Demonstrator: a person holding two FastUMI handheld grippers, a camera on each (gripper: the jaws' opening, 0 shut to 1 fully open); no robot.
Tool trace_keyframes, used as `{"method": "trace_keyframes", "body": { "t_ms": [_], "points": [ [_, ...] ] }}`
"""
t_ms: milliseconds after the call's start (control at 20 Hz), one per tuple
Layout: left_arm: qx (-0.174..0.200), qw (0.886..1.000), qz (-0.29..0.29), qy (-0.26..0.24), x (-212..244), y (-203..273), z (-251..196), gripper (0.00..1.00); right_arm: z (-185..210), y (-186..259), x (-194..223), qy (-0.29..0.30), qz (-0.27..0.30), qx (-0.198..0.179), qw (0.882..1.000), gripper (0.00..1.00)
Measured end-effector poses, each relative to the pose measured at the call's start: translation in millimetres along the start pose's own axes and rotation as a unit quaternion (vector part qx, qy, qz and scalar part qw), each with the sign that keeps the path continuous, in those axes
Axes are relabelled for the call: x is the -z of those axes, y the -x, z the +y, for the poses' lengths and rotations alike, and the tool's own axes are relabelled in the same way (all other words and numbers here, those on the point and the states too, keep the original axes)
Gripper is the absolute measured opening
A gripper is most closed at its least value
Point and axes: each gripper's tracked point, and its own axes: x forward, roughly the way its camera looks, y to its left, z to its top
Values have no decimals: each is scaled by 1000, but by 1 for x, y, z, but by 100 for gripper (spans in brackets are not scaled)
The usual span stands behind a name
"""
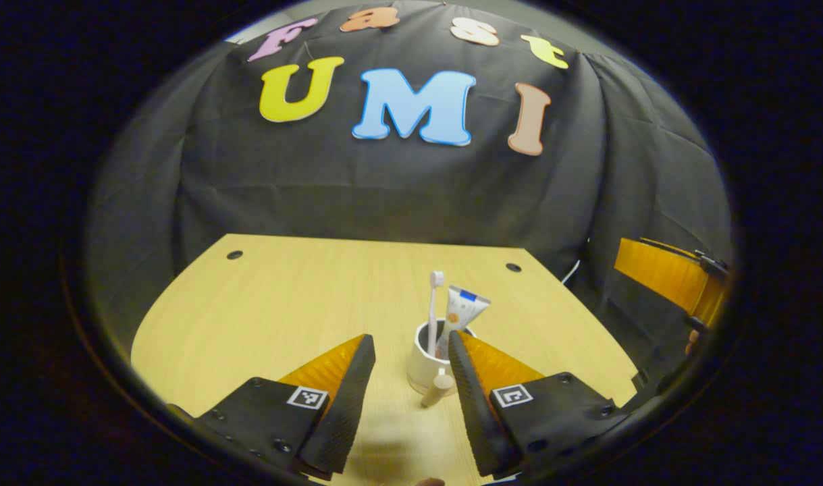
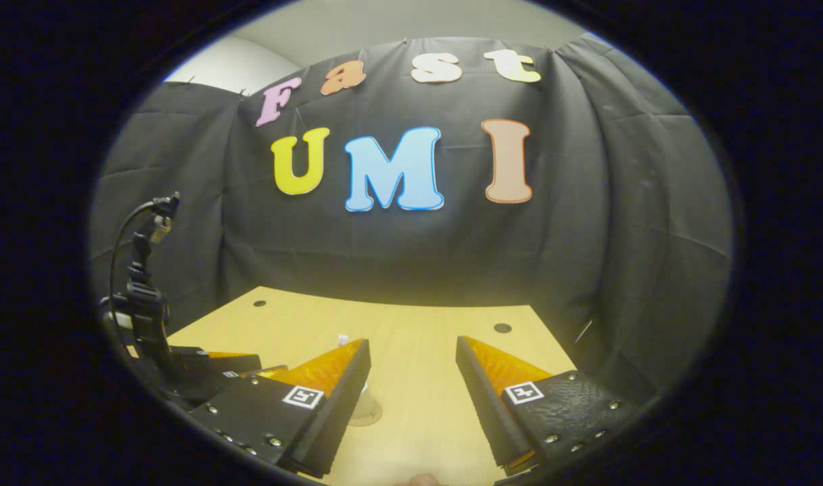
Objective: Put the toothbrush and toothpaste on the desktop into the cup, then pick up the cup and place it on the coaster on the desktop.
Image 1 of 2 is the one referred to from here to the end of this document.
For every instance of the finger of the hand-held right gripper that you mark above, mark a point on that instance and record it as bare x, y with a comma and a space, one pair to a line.
661, 273

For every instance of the white toothpaste tube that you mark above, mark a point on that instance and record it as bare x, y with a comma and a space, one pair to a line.
462, 310

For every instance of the light wooden desktop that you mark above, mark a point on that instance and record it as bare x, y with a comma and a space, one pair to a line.
283, 304

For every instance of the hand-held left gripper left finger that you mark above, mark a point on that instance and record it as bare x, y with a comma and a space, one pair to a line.
340, 412

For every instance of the white toothbrush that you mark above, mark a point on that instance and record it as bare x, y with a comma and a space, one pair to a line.
433, 317

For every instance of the black backdrop cloth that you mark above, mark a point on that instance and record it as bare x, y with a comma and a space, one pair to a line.
316, 189

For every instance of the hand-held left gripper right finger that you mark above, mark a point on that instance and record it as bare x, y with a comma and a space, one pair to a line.
479, 412

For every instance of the white cup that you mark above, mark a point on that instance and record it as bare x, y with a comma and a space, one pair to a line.
421, 368

